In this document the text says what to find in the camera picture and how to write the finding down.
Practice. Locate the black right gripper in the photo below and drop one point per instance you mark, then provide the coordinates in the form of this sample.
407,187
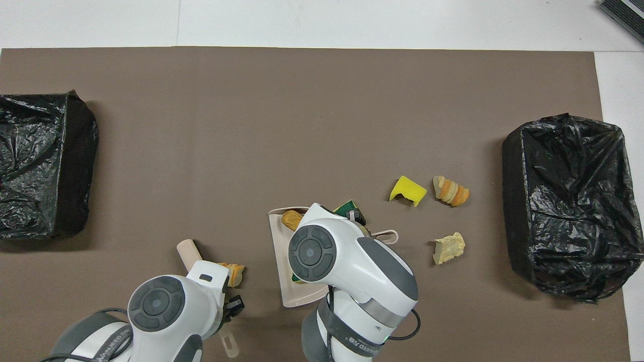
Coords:
357,217

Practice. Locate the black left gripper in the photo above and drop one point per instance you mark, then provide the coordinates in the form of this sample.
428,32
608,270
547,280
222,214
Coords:
235,305

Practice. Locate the small green sponge wedge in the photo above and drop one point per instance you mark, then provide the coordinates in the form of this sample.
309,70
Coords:
346,206

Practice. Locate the orange striped bread piece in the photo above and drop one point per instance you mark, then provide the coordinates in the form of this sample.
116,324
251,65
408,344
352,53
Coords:
451,190
236,274

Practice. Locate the brown fried croquette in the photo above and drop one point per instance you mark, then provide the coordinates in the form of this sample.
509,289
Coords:
291,219

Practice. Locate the green and yellow sponge piece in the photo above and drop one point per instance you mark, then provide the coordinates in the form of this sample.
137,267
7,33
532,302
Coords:
296,278

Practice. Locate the beige brush with black bristles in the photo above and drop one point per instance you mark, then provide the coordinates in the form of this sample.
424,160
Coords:
187,250

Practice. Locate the beige plastic dustpan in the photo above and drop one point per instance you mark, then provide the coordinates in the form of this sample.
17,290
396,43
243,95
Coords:
280,246

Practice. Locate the pale beige foam chunk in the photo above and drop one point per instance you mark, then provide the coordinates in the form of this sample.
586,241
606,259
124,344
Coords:
449,248

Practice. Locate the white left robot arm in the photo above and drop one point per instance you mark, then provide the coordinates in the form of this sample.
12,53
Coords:
156,301

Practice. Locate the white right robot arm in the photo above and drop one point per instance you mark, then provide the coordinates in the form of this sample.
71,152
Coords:
312,251

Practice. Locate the bin with black trash bag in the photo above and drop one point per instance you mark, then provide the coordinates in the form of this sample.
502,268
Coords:
45,166
568,201

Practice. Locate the brown paper table mat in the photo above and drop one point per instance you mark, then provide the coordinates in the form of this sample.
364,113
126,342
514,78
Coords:
201,125

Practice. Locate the dark ribbed device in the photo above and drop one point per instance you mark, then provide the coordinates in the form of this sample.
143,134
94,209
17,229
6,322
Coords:
624,12

